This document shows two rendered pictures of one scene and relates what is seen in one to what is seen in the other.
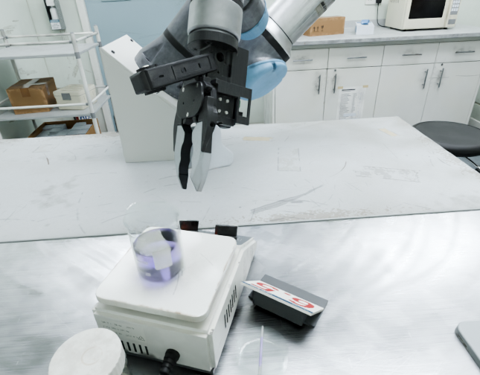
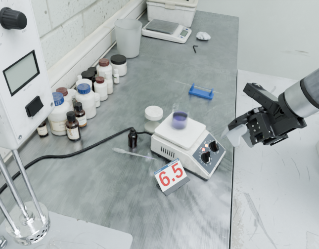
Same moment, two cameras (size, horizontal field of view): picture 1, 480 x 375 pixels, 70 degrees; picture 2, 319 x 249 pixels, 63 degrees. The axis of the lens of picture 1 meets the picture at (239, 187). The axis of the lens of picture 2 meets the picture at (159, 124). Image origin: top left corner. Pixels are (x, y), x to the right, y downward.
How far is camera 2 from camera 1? 0.67 m
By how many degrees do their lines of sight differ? 79
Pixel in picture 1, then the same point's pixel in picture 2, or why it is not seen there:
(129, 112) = not seen: outside the picture
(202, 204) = (257, 171)
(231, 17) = (293, 98)
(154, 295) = (167, 122)
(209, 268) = (174, 136)
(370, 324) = (149, 205)
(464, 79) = not seen: outside the picture
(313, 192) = (268, 240)
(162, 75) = (250, 90)
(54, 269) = (214, 118)
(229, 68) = (282, 120)
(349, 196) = not seen: outside the picture
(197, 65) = (264, 102)
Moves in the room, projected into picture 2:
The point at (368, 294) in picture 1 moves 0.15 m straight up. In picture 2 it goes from (164, 215) to (170, 178)
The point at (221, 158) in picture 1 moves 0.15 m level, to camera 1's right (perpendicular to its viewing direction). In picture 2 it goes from (233, 139) to (227, 184)
